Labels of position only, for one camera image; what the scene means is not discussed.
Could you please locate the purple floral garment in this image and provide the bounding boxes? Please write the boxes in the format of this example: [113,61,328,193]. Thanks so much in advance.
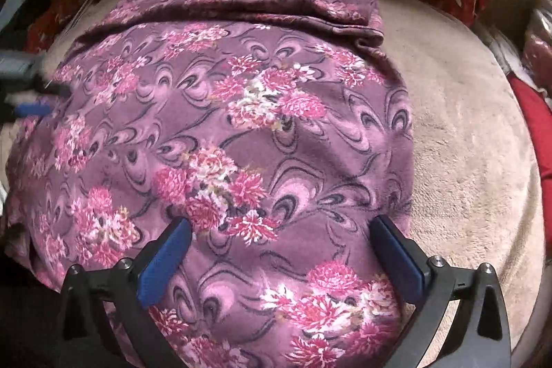
[1,0,414,367]

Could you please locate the beige fleece blanket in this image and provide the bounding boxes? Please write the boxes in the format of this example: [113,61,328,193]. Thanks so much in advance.
[0,0,546,368]

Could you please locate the red cushion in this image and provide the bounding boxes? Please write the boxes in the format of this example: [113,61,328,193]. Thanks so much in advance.
[507,75,552,258]

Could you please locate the doll in plastic bag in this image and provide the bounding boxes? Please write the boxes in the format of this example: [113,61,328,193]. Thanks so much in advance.
[523,0,551,99]

